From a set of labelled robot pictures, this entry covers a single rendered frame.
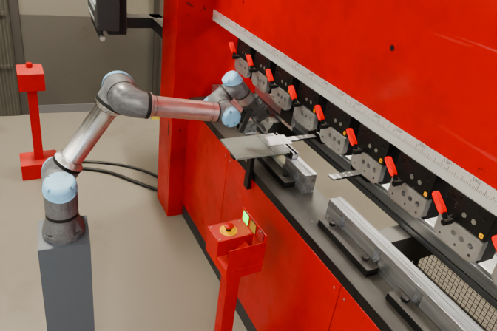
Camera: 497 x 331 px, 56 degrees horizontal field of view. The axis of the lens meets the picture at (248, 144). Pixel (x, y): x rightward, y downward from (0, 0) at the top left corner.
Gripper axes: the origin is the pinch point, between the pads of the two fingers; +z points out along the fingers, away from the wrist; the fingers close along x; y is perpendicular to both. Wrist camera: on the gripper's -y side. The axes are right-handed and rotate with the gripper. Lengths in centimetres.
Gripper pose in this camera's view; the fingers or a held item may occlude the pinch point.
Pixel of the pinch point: (265, 133)
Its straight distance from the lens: 210.5
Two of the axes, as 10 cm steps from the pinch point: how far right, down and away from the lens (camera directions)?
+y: 7.6, -6.5, 0.4
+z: 4.8, 6.0, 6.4
